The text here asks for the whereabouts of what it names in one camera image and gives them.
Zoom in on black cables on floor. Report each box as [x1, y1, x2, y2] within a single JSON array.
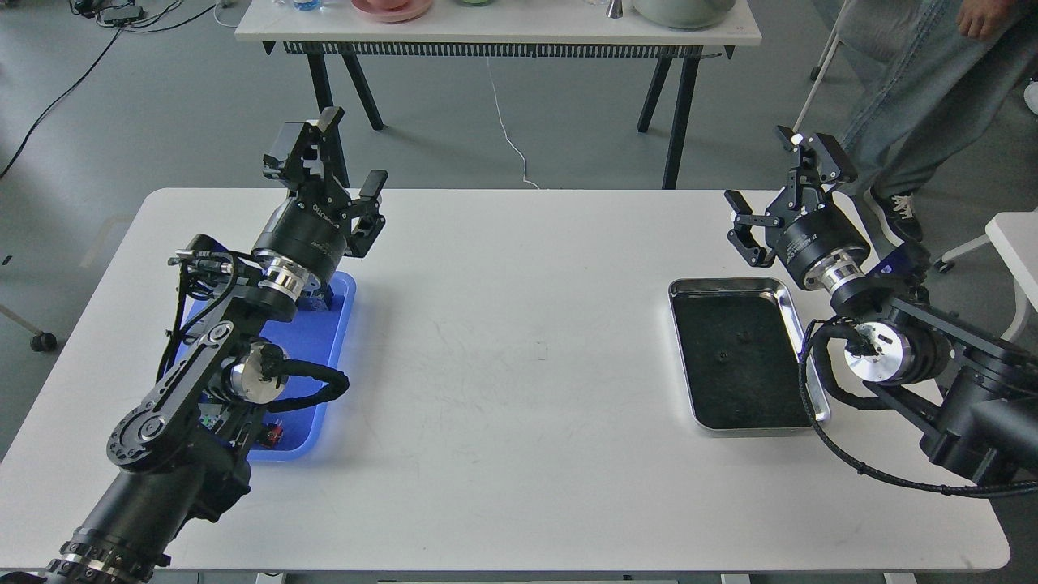
[[0, 0, 220, 180]]

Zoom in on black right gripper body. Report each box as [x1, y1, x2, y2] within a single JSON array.
[[766, 187, 871, 290]]

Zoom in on white background table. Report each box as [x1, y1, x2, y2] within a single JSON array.
[[236, 1, 762, 190]]

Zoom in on black red-tipped switch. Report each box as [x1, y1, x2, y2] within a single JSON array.
[[251, 420, 283, 450]]

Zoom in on grey-green bowl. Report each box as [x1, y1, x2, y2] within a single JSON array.
[[633, 0, 736, 30]]

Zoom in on pink plate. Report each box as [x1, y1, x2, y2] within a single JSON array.
[[350, 1, 434, 24]]

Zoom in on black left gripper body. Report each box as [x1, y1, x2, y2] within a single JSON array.
[[253, 148, 362, 282]]

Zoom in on white side table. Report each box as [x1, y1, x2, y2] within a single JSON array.
[[933, 208, 1037, 341]]

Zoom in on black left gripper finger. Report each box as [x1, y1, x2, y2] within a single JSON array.
[[347, 170, 388, 258], [263, 106, 345, 180]]

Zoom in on person in jeans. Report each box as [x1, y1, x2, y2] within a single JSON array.
[[840, 1, 1037, 245]]

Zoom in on steel tray with black mat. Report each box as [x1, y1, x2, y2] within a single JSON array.
[[667, 277, 834, 436]]

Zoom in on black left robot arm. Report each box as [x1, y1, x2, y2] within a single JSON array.
[[2, 106, 387, 583]]

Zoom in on blue plastic tray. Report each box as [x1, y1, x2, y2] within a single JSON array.
[[199, 271, 357, 462]]

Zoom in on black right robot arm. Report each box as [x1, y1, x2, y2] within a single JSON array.
[[723, 126, 1036, 499]]

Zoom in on silver cone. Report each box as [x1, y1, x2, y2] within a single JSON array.
[[607, 0, 624, 19]]

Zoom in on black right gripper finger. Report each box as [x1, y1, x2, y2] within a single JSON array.
[[723, 190, 783, 268], [776, 126, 859, 200]]

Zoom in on grey office chair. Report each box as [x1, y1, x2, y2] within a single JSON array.
[[791, 1, 854, 133]]

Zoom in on black caster wheel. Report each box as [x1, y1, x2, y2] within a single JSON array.
[[1, 304, 57, 354]]

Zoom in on white cable on floor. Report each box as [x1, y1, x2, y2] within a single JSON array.
[[485, 57, 541, 191]]

